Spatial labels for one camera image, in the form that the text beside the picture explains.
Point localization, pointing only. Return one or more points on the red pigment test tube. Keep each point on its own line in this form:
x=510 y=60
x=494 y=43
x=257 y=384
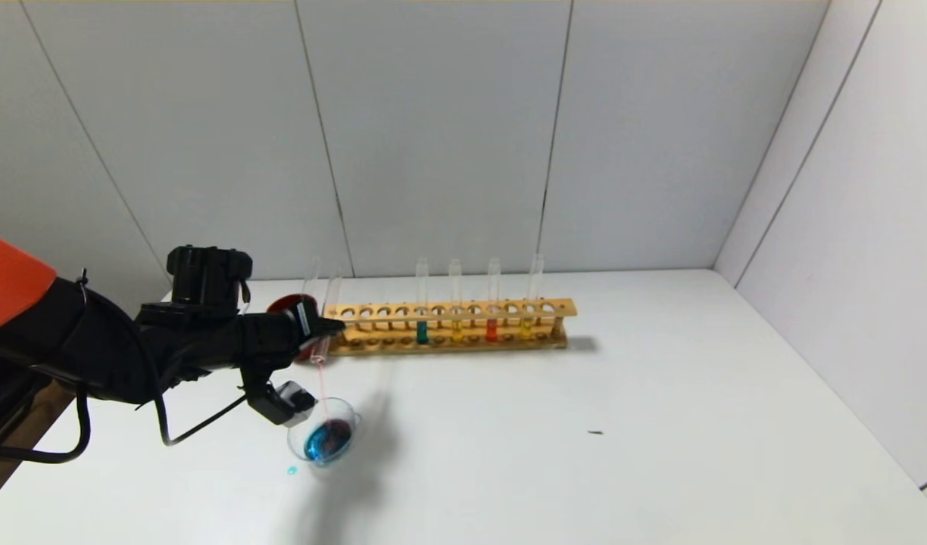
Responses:
x=491 y=331
x=331 y=291

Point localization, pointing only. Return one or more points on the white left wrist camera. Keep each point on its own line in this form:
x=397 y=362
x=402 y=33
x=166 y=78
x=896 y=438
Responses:
x=282 y=401

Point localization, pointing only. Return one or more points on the wooden test tube rack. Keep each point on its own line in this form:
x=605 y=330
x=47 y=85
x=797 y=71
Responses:
x=448 y=319

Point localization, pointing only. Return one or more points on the blue liquid pool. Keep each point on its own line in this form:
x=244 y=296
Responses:
x=329 y=440

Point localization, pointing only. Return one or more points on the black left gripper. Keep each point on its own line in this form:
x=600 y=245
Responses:
x=305 y=321

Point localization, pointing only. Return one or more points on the blue pigment test tube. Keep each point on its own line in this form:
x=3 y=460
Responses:
x=422 y=333
x=312 y=274

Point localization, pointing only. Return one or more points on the yellow pigment test tube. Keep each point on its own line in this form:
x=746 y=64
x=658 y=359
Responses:
x=456 y=331
x=525 y=328

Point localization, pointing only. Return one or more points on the black and orange left arm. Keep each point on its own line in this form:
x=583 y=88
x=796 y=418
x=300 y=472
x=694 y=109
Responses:
x=92 y=341

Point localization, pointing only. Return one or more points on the clear glass beaker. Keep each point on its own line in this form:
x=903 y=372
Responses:
x=350 y=424

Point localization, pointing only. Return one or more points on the dark red cup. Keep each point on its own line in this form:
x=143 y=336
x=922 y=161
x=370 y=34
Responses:
x=285 y=305

